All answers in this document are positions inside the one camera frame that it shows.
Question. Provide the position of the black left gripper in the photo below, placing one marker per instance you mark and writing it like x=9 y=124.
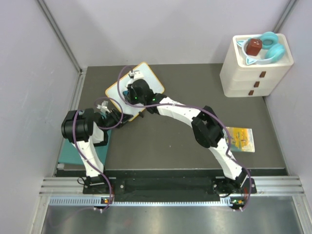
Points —
x=116 y=116

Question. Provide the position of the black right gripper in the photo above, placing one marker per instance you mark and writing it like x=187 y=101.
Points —
x=129 y=97

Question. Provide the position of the yellow framed whiteboard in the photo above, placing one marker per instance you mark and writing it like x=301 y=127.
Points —
x=149 y=77

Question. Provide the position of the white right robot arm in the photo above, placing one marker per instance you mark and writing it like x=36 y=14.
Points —
x=207 y=128

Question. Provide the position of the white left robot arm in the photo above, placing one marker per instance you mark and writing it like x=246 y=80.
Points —
x=86 y=130

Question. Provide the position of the teal cloth mat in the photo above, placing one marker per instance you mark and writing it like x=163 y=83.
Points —
x=69 y=154

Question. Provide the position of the white three drawer cabinet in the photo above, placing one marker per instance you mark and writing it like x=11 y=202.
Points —
x=241 y=80

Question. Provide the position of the colourful picture book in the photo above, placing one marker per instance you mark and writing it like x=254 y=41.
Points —
x=242 y=139

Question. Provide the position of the brown cube toy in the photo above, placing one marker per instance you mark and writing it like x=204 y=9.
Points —
x=254 y=46

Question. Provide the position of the teal cat ear headphones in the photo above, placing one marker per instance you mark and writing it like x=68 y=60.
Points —
x=275 y=51

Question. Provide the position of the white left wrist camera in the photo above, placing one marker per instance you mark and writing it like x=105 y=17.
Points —
x=103 y=107

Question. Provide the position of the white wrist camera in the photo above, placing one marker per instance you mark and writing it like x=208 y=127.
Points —
x=103 y=107
x=134 y=75

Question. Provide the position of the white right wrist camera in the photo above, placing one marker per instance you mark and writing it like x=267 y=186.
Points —
x=134 y=75

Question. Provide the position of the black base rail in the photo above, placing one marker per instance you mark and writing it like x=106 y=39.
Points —
x=158 y=186

